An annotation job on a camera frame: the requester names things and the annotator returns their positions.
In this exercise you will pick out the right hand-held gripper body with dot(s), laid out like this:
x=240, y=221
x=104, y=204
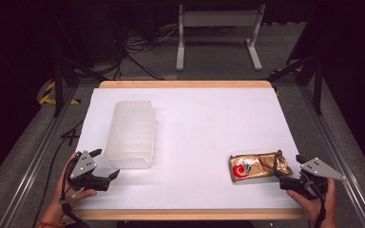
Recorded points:
x=321, y=169

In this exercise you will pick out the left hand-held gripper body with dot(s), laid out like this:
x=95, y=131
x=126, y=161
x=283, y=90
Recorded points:
x=83, y=164

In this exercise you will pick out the gold snack packet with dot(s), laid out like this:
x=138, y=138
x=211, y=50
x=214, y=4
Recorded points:
x=250, y=167

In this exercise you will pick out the translucent plastic container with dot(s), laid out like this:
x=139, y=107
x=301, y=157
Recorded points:
x=131, y=133

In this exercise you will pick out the person's left hand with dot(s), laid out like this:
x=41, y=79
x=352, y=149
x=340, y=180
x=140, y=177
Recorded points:
x=76, y=193

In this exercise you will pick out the person's right hand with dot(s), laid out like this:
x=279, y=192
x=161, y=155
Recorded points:
x=312, y=207

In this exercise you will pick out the black tripod stand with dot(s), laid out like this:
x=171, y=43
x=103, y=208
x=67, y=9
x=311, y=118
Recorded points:
x=317, y=88
x=58, y=91

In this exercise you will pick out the yellow black hazard tape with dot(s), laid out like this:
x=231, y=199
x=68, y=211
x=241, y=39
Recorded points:
x=46, y=96

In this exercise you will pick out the white table sheet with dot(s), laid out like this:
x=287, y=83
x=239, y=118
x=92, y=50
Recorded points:
x=202, y=126

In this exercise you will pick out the white metal stand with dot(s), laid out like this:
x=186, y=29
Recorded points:
x=218, y=18

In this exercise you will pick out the aluminium floor rail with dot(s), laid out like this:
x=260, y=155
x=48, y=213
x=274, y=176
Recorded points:
x=339, y=158
x=36, y=158

